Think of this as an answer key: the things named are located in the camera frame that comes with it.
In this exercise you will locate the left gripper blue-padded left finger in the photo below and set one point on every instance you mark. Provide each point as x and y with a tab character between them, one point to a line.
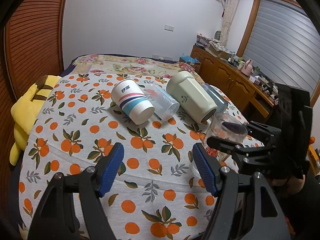
55	214

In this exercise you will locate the cream thermos mug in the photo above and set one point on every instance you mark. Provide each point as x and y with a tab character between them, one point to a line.
191	96

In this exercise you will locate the pink kettle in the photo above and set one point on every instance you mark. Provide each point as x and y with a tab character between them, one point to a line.
247	68

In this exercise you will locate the beige curtain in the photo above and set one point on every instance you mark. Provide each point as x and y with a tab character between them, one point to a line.
229	13

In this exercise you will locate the wooden sideboard cabinet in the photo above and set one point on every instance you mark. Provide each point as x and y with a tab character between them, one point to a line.
246	96

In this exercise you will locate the blue translucent cup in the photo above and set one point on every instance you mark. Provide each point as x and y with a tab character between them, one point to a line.
221	103

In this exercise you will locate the cardboard box with clutter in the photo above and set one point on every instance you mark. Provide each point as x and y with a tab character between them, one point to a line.
219	51

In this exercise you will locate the yellow plush toy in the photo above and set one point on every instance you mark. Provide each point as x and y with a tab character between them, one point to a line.
24	113

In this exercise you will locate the floral quilt bedspread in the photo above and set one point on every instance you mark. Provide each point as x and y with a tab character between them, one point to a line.
128	65

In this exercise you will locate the floral clear glass cup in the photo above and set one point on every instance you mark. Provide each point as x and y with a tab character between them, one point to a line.
224	126

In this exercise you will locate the striped white paper cup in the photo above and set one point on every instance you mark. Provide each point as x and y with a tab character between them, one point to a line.
132	101

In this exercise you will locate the grey window blind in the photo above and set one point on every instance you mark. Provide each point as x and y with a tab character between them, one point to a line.
284	45

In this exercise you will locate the clear plastic cup with label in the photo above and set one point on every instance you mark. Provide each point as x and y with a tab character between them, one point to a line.
165	105

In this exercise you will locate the blue plastic bag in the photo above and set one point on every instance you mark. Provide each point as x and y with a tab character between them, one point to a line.
188	59

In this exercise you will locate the white power strip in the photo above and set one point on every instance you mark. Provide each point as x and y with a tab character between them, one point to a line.
161	57

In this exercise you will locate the orange-print white blanket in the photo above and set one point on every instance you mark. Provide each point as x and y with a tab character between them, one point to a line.
156	193

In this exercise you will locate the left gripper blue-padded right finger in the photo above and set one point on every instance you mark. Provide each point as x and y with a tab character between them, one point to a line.
246	205

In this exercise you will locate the brown louvered wardrobe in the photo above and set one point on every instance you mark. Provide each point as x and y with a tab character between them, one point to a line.
31	46

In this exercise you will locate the right hand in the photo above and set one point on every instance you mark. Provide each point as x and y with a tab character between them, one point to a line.
292	185

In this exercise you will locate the white wall switch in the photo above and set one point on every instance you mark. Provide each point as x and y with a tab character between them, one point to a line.
168	28

